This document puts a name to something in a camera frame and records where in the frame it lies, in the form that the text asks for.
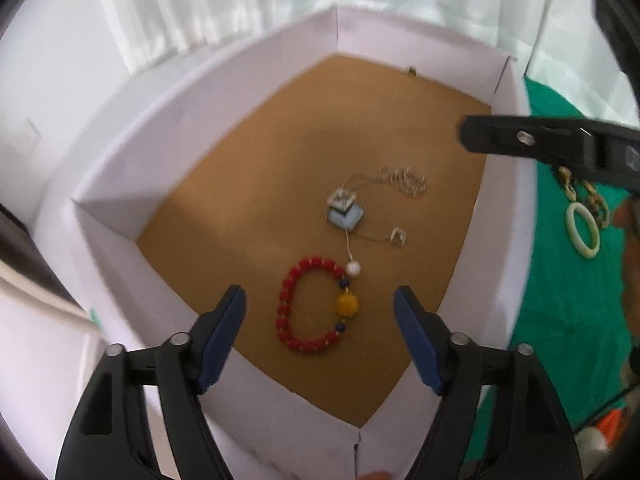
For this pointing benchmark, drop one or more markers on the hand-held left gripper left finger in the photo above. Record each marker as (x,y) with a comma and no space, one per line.
(225,341)

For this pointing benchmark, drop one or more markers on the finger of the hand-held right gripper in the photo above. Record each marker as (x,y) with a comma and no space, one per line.
(550,142)

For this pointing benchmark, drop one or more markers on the white curtain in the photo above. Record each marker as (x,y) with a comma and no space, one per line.
(200,0)

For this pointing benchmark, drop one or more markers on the white jade bangle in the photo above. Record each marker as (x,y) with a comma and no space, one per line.
(570,230)

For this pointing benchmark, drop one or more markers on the small dark box stud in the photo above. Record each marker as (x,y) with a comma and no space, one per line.
(411,70)

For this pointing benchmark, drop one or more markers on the orange and white object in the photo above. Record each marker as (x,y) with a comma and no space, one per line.
(607,425)

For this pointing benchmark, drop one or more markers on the green cloth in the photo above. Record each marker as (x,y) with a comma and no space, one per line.
(565,310)

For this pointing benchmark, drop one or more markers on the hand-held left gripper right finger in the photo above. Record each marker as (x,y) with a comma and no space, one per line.
(419,345)

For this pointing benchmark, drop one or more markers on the white box with cork bottom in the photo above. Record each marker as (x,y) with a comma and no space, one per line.
(240,185)

